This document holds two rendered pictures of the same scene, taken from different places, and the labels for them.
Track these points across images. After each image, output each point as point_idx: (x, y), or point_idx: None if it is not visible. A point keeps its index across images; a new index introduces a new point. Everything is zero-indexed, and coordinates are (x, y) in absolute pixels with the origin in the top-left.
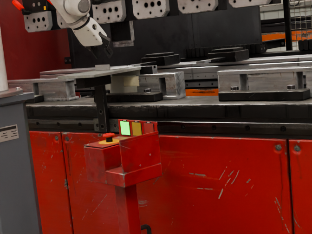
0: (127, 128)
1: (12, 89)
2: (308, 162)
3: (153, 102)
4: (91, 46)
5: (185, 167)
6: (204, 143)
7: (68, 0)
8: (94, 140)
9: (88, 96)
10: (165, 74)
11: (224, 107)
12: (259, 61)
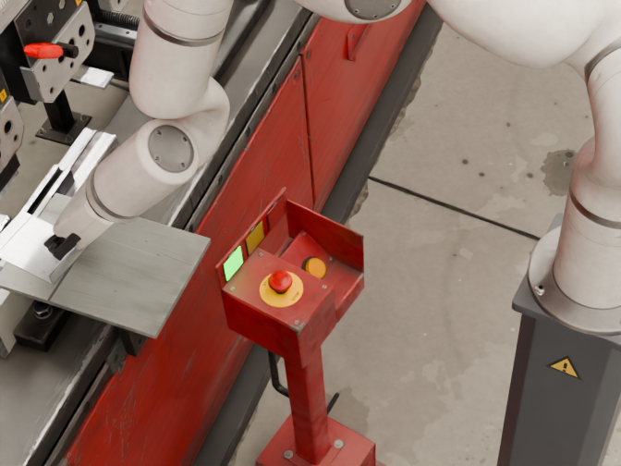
0: (239, 256)
1: (552, 247)
2: (316, 58)
3: (152, 207)
4: (64, 239)
5: (228, 231)
6: (241, 169)
7: (220, 139)
8: (115, 389)
9: None
10: (105, 153)
11: (256, 89)
12: None
